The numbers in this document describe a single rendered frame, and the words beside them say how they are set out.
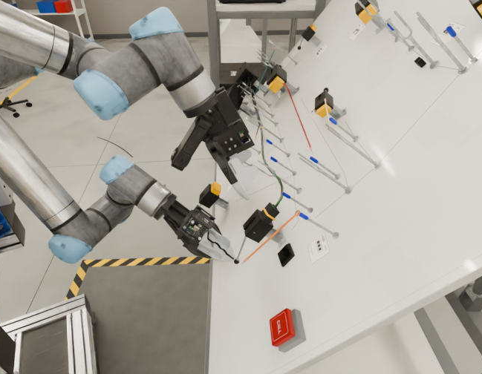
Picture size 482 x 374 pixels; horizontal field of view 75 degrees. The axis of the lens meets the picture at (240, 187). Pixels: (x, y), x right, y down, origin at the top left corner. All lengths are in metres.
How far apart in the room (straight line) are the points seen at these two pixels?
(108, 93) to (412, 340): 0.96
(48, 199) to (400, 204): 0.66
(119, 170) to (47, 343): 1.24
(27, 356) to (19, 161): 1.25
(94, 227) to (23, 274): 1.74
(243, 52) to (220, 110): 3.16
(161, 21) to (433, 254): 0.52
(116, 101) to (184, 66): 0.12
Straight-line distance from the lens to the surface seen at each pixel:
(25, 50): 0.61
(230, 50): 3.71
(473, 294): 0.90
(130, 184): 0.73
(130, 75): 0.52
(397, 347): 1.04
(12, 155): 0.73
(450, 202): 0.54
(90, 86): 0.52
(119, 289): 2.13
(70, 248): 0.74
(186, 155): 0.60
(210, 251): 0.75
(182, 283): 2.06
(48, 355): 1.80
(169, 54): 0.54
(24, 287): 2.41
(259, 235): 0.72
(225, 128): 0.59
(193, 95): 0.55
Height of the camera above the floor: 1.66
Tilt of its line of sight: 38 degrees down
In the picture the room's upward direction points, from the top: straight up
